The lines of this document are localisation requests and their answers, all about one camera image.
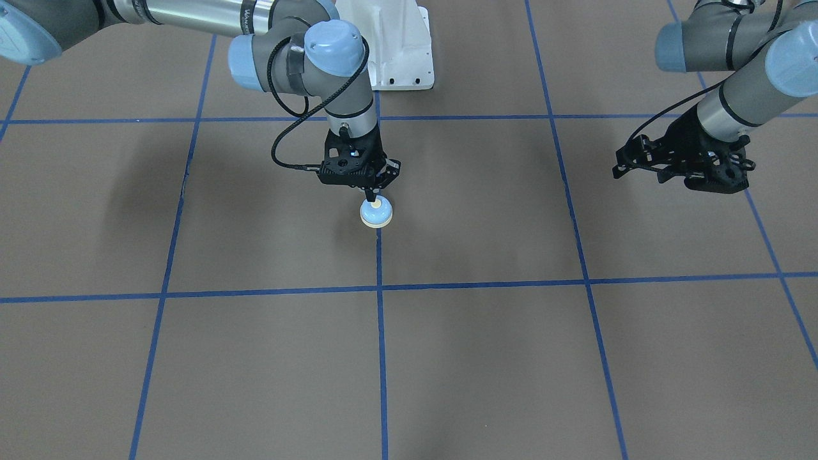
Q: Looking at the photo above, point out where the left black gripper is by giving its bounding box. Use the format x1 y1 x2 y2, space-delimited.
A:
612 108 756 194

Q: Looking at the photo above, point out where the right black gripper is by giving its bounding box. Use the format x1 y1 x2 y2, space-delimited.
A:
316 125 401 204

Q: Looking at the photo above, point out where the blue service bell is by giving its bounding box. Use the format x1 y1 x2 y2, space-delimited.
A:
359 195 394 228

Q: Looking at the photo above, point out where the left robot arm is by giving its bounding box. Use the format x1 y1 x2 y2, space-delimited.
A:
612 1 817 194

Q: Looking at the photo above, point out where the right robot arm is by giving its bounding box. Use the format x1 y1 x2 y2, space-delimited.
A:
2 1 401 208

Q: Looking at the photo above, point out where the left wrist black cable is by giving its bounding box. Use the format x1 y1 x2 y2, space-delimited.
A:
624 0 787 160

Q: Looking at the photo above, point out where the white camera mast pedestal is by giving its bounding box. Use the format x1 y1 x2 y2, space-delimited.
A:
335 1 435 91

